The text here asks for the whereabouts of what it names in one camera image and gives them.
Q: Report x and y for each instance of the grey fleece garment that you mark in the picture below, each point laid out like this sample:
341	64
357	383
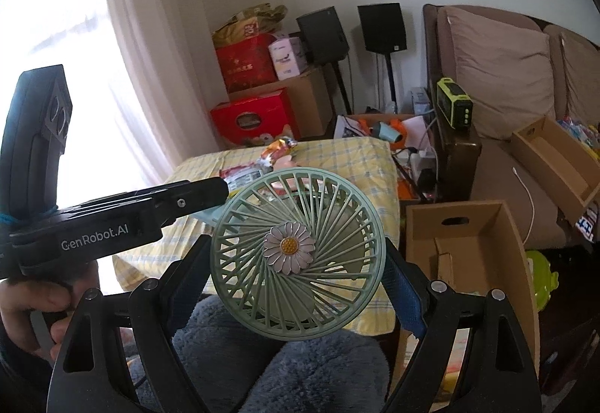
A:
290	375

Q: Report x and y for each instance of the orange snack packet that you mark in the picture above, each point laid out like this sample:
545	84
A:
279	153

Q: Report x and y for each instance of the mint green handheld fan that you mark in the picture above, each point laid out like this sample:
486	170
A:
288	249

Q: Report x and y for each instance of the white tissue pack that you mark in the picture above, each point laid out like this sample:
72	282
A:
287	59

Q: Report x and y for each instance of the small open cardboard box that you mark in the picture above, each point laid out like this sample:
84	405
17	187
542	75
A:
539	150

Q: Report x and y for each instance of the dark red gift bag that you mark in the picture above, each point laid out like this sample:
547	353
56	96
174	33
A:
243	64

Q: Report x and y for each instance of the large cardboard box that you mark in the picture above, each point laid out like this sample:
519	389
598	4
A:
473	244

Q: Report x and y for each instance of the cardboard box of clutter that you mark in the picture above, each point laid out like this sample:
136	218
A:
417	127

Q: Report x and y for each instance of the person's left hand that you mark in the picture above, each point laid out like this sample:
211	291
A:
33	296

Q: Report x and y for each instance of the red snack packet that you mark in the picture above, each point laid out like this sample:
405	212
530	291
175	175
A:
239	174

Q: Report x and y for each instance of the lime green power station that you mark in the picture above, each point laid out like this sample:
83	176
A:
454	106

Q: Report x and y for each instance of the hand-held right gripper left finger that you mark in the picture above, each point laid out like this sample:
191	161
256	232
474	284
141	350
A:
187	296

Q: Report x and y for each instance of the teal hair dryer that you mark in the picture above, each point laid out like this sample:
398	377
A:
386	130

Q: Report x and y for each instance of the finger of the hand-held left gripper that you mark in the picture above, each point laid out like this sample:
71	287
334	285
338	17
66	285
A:
180	202

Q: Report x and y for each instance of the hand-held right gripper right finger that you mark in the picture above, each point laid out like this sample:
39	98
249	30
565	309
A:
403	296

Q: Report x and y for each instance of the green frog toy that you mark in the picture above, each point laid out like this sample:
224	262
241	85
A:
541	277

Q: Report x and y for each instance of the gold crumpled bag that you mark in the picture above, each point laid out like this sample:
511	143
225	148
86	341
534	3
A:
248	22

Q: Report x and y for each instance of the yellow checked tablecloth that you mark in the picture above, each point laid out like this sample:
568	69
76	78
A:
356	155

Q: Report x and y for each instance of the white printed carton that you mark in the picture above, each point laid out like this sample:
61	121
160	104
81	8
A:
586	228

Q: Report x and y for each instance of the white power strip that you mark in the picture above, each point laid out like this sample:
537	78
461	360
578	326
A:
422	157

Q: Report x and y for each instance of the pile of colourful packets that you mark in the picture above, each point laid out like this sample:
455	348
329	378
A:
581	132

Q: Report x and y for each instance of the brown sofa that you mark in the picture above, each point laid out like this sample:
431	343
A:
497	169

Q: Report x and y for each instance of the red gift box oval label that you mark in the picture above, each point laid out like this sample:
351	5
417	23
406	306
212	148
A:
253	113

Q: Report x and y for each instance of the beige sofa cushion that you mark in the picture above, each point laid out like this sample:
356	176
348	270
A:
497	66
581	71

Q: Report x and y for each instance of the black speaker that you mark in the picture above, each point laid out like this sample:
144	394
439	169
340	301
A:
323	36
382	26

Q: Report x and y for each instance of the black speaker stand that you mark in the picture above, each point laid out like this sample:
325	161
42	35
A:
390	80
341	87

